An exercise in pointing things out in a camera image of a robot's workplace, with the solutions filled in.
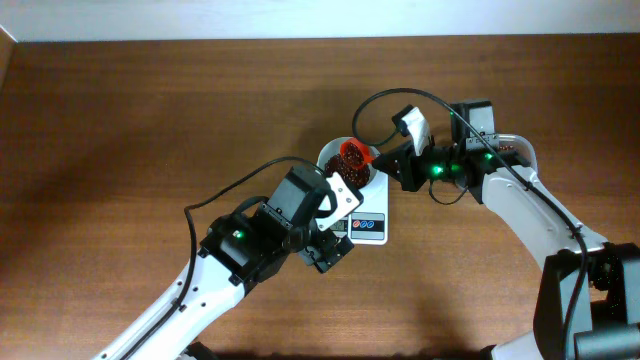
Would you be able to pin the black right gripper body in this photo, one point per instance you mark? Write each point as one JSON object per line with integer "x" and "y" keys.
{"x": 436, "y": 161}

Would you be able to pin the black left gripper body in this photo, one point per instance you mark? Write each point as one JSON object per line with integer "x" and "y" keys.
{"x": 321, "y": 250}

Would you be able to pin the orange measuring scoop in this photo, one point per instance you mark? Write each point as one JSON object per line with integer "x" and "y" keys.
{"x": 355, "y": 155}

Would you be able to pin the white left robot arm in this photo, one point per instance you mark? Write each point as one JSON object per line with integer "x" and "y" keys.
{"x": 241, "y": 250}

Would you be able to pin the white digital kitchen scale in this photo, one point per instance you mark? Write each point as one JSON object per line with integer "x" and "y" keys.
{"x": 369, "y": 223}

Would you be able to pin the red beans in bowl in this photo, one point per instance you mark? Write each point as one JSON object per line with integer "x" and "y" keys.
{"x": 357, "y": 177}

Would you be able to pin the clear plastic food container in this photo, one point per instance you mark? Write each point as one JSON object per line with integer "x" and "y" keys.
{"x": 519, "y": 144}

